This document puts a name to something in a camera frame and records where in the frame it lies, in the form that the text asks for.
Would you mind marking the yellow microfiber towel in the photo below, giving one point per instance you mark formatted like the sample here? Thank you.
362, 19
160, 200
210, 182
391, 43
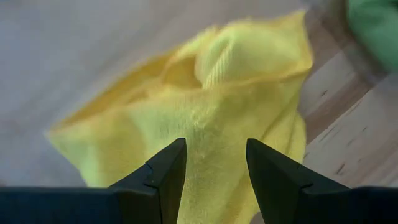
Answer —
217, 102

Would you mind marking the green microfiber towel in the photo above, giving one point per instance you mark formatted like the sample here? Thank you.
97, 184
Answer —
376, 28

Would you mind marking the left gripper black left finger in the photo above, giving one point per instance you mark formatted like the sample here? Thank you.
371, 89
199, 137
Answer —
149, 193

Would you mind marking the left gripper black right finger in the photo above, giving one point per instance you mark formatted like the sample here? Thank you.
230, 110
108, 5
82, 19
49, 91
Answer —
286, 193

